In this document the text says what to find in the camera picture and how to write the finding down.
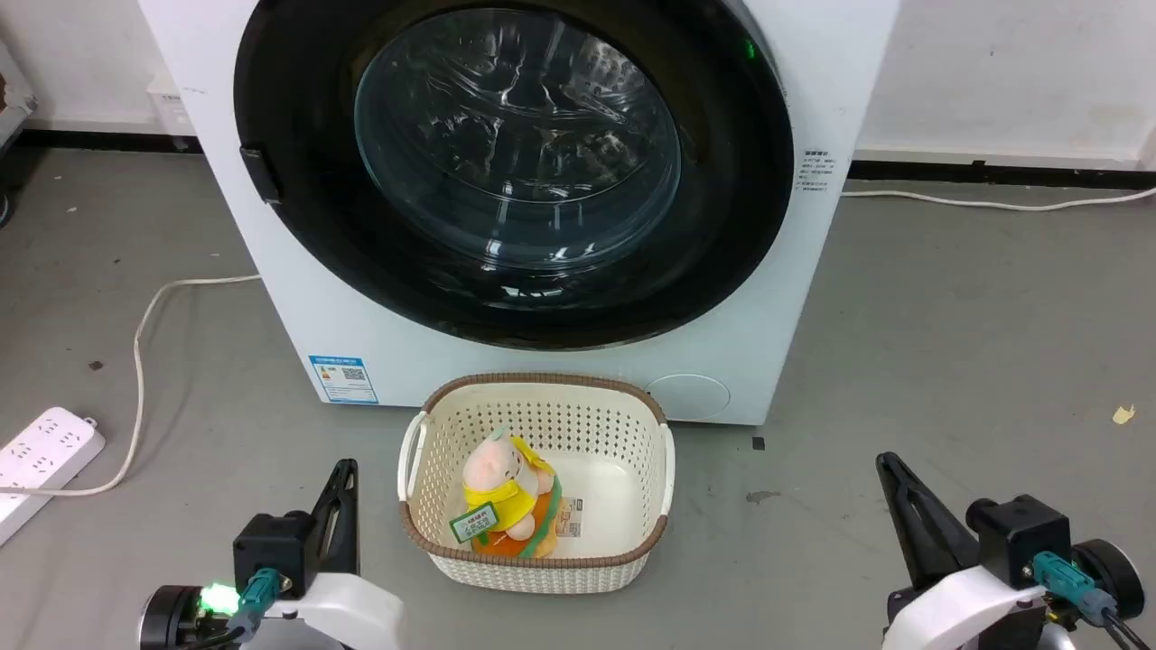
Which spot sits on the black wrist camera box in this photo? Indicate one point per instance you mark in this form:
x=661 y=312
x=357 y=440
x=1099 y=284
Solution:
x=1020 y=533
x=271 y=552

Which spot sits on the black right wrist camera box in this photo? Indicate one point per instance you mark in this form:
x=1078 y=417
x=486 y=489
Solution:
x=1020 y=533

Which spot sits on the white power strip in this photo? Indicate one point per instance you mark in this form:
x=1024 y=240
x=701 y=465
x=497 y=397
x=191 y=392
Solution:
x=41 y=456

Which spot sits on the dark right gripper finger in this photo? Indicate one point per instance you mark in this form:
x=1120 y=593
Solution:
x=908 y=524
x=944 y=533

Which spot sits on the round black glass washer door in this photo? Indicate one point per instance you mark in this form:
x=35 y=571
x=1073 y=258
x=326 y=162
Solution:
x=515 y=144

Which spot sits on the round white filter cover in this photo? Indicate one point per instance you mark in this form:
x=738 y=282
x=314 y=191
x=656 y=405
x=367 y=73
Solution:
x=688 y=397

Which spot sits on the blue energy label sticker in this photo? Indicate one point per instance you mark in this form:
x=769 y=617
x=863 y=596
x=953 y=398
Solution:
x=343 y=379

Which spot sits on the cream perforated laundry basket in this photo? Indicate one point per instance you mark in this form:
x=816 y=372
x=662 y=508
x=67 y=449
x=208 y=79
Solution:
x=623 y=487

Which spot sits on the green white doll hang tag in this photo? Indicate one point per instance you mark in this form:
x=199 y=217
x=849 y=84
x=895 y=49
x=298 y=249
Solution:
x=475 y=523

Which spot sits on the white front-load washing machine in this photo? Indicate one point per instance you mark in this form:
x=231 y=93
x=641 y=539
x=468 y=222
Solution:
x=271 y=298

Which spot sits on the small printed text sticker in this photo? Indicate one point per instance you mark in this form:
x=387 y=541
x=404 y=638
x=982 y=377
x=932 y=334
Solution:
x=815 y=171

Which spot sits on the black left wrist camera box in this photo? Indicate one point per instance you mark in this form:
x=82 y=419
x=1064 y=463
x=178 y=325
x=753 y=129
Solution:
x=271 y=552

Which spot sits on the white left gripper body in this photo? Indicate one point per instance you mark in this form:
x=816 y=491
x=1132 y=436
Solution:
x=348 y=614

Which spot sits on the pink yellow plush doll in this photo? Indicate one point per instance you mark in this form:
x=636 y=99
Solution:
x=506 y=487

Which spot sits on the yellowish paper scrap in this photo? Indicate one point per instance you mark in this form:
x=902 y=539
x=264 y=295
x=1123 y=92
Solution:
x=1123 y=414

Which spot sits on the white wall socket box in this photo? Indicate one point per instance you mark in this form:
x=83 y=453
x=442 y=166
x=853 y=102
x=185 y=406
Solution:
x=168 y=104

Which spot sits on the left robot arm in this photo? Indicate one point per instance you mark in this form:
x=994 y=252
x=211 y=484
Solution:
x=170 y=618

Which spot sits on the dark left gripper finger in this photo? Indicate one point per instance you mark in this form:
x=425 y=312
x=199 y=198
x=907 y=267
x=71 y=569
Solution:
x=324 y=507
x=349 y=533

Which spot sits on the paper label inside basket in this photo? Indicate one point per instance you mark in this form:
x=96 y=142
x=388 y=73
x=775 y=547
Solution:
x=569 y=518

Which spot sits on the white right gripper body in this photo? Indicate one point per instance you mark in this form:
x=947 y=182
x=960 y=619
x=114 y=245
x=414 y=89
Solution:
x=957 y=605

